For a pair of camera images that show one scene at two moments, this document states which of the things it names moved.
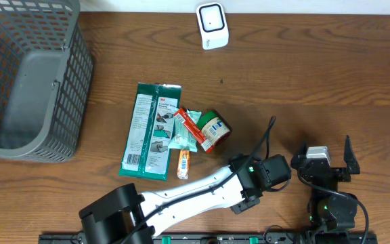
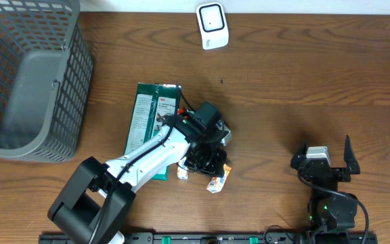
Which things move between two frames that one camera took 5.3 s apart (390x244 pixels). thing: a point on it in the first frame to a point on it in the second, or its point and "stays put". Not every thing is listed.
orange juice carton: [183, 169] stays put
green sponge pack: [147, 153] stays put
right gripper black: [342, 174] stays put
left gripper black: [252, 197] to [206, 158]
